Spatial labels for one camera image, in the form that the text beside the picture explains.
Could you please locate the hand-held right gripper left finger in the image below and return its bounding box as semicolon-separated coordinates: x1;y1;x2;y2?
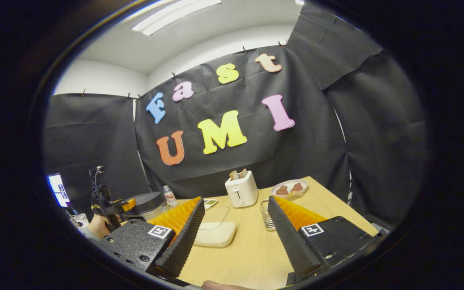
95;197;206;278

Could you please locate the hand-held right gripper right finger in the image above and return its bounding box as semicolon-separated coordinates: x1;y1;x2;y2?
267;196;381;284

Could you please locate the silver black rice cooker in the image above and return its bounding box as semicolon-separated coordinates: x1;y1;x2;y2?
125;192;167;222

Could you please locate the wire metal chopstick holder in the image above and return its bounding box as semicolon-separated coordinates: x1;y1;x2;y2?
260;199;277;231

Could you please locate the small clear bottle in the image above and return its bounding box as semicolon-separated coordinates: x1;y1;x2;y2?
163;185;177;208

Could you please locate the computer monitor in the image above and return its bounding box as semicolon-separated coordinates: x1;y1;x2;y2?
47;173;71;208

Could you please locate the white round plate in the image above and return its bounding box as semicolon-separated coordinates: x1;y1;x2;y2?
271;179;309;198

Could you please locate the white toaster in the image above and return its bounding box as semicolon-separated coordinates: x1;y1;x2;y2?
224;170;259;208

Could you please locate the long ceiling light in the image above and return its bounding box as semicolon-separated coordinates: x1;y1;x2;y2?
130;0;222;37

